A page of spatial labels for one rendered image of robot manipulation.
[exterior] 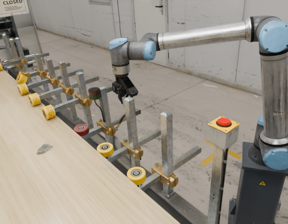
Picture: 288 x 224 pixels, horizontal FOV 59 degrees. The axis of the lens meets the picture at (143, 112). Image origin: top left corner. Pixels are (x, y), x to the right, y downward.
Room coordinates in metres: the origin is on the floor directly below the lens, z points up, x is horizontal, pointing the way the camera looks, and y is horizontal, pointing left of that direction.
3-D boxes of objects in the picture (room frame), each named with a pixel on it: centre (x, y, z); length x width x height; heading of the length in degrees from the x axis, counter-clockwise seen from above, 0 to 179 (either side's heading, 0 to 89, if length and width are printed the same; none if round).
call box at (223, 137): (0.67, -0.25, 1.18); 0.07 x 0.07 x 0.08; 38
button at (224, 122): (0.67, -0.25, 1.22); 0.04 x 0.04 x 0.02
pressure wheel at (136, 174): (0.82, 0.05, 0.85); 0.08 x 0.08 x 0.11
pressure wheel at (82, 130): (1.22, 0.36, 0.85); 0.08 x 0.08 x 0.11
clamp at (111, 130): (1.29, 0.23, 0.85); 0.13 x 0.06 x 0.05; 38
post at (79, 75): (1.47, 0.37, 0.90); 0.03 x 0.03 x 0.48; 38
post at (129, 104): (1.08, 0.06, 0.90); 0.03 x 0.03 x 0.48; 38
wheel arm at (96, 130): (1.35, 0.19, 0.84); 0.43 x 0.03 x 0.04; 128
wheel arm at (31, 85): (1.91, 0.68, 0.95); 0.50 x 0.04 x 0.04; 128
